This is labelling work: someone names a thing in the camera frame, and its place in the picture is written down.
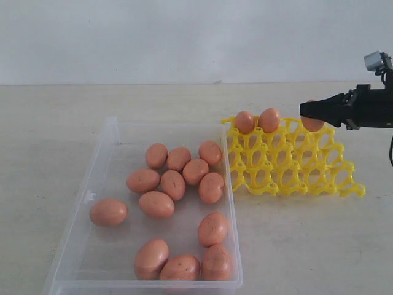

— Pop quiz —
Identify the clear plastic box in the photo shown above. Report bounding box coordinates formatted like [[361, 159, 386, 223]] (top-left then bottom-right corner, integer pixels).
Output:
[[42, 117, 243, 294]]

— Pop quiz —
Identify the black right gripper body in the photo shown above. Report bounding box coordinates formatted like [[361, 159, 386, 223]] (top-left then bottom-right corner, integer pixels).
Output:
[[345, 84, 392, 130]]

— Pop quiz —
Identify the brown egg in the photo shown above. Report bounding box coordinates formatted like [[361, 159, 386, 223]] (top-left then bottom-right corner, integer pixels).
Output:
[[258, 108, 281, 133], [126, 168, 160, 194], [159, 254, 200, 281], [145, 143, 168, 169], [198, 140, 222, 166], [198, 172, 224, 204], [166, 146, 191, 172], [182, 159, 209, 186], [160, 170, 186, 201], [300, 116, 324, 132], [201, 244, 233, 281], [134, 238, 169, 280], [234, 111, 255, 134], [139, 191, 175, 218], [89, 198, 128, 227], [198, 212, 228, 248]]

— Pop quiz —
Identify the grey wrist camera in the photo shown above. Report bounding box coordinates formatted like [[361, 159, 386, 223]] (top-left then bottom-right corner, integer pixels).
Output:
[[364, 51, 392, 73]]

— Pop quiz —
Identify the yellow plastic egg tray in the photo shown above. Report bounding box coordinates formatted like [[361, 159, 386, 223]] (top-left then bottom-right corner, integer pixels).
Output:
[[222, 117, 366, 197]]

